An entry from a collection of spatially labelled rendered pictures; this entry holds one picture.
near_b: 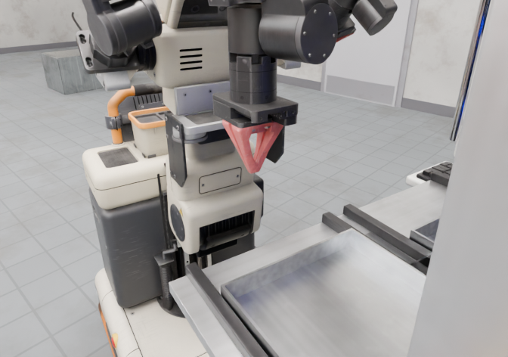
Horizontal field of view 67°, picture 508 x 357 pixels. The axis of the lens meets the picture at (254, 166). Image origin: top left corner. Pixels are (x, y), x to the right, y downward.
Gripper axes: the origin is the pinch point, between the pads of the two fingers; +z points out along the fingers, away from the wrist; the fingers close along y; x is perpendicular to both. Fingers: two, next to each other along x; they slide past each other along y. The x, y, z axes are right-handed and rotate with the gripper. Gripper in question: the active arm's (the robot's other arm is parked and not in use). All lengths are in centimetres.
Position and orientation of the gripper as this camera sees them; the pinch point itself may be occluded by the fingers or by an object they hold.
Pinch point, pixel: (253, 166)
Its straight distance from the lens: 51.2
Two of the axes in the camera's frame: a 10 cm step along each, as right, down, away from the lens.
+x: 8.4, -2.3, 4.9
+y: 5.4, 3.4, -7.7
